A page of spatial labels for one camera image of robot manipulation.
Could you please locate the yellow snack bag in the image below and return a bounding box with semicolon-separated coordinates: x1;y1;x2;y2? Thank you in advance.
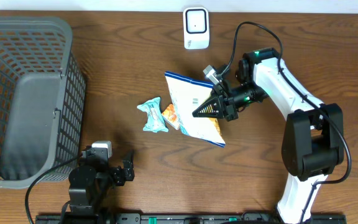
165;71;226;147

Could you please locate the small orange box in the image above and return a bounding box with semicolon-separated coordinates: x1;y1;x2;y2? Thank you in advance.
162;104;180;130

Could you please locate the mint green tissue pack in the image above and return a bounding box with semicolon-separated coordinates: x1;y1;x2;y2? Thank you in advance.
137;96;168;133

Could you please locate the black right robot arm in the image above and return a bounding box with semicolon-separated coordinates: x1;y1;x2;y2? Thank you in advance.
192;48;348;223

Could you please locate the white barcode scanner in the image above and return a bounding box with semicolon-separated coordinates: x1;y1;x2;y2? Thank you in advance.
183;7;210;50

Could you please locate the dark grey plastic basket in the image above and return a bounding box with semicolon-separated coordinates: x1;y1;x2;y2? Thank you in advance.
0;17;86;189

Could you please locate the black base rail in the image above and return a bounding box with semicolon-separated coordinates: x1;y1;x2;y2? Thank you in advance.
35;212;347;224

